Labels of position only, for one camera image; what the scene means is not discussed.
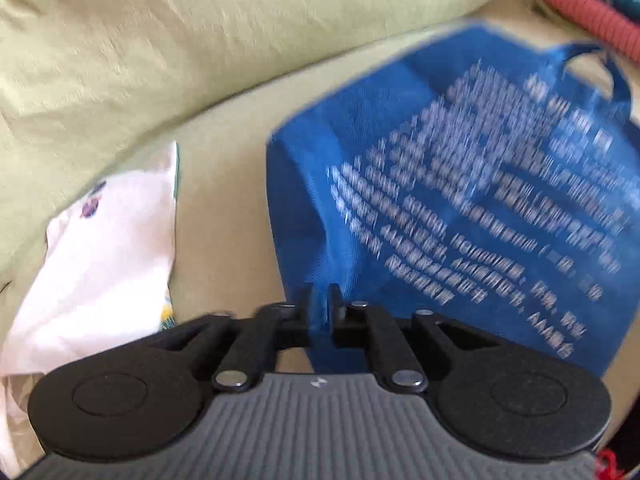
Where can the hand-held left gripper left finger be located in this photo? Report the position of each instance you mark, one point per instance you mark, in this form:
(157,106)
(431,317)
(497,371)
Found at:
(306,321)

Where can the white printed cloth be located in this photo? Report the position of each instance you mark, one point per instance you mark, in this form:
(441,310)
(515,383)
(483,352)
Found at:
(110,260)

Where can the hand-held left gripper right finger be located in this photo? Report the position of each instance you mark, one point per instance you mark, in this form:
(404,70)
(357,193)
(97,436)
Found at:
(336,321)

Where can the blue shopping bag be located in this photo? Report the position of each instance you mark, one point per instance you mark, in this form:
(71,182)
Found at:
(450,185)

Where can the pale green sofa back cushion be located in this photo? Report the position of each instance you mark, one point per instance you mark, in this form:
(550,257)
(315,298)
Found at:
(200,35)

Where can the pink ribbed roll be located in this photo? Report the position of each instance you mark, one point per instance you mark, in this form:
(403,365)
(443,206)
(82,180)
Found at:
(585,10)

